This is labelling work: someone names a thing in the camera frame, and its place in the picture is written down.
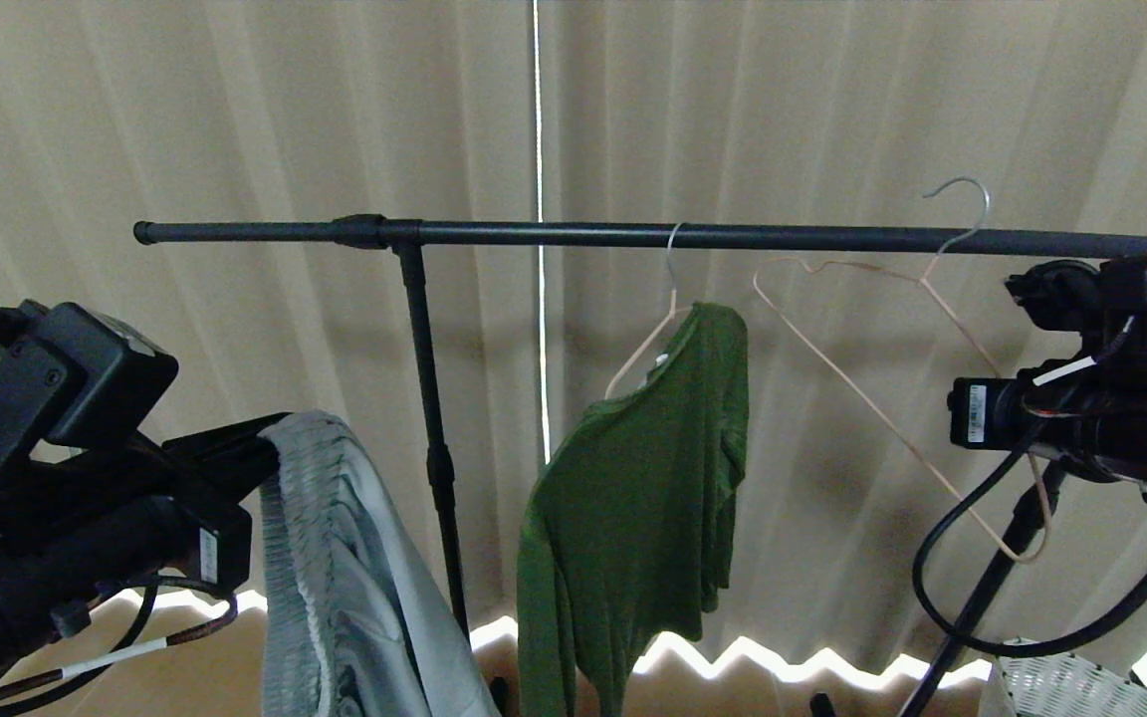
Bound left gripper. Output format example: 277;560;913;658
0;413;292;638

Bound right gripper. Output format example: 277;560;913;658
950;376;1047;451

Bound pink clothes hanger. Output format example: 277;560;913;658
753;177;1052;565
603;221;696;399

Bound pale grey shorts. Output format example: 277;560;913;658
257;410;505;717

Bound green long-sleeved shirt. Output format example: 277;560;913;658
517;302;750;717

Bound white laundry basket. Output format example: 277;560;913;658
982;637;1147;717

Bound black clothes rack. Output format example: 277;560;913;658
132;212;1147;717

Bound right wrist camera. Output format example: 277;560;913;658
1005;259;1102;332

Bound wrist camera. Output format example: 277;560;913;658
0;299;179;489
1005;259;1102;332

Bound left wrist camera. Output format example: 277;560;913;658
0;299;179;489

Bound black cable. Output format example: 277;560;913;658
0;583;161;717
910;418;1147;658

